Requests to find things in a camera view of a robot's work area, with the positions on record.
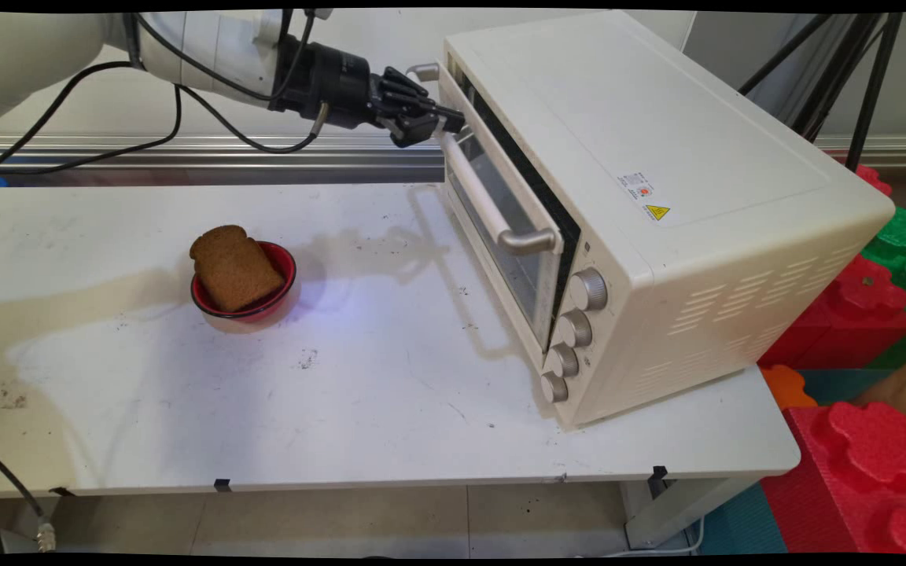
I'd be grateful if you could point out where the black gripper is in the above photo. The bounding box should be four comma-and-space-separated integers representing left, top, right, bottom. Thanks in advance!
271, 35, 468, 149

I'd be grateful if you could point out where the oven glass door with handle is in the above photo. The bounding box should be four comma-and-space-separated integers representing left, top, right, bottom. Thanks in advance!
406, 61, 565, 352

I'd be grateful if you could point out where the red bowl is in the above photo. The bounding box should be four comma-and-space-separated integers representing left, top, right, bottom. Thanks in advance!
190, 241, 297, 323

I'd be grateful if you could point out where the white label sticker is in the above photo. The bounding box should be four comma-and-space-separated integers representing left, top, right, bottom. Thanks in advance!
618, 171, 657, 202

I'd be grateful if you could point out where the brown bread slice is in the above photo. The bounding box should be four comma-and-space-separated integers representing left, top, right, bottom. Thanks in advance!
190, 225, 285, 313

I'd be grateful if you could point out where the cream toaster oven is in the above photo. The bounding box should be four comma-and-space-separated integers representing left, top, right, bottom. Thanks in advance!
436, 9, 897, 430

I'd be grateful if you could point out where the black tripod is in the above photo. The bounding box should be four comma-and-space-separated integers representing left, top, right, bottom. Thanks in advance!
738, 12, 904, 174

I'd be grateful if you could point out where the red foam block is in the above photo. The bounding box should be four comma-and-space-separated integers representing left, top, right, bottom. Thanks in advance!
854, 164, 893, 198
760, 401, 906, 556
758, 254, 906, 371

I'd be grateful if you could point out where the orange foam block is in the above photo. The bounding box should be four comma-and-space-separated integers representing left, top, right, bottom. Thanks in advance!
760, 364, 819, 412

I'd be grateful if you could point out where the white table leg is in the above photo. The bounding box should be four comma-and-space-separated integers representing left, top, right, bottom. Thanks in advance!
624, 472, 762, 550

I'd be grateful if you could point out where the teal foam mat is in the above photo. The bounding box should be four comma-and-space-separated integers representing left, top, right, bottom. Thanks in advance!
799, 368, 894, 406
695, 480, 789, 556

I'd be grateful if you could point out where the green foam block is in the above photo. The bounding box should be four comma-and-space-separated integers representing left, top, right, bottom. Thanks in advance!
860, 206, 906, 370

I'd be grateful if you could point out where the black cable with grey plug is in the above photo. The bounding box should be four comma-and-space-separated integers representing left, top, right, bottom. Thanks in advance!
178, 83, 333, 155

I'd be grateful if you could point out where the aluminium rail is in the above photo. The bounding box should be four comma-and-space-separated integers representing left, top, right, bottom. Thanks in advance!
0, 134, 906, 172

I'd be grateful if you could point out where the white cable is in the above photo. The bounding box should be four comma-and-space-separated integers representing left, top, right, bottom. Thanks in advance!
577, 515, 707, 560

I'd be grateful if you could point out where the black cable with metal connector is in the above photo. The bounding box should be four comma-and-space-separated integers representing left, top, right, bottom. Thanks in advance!
0, 447, 57, 553

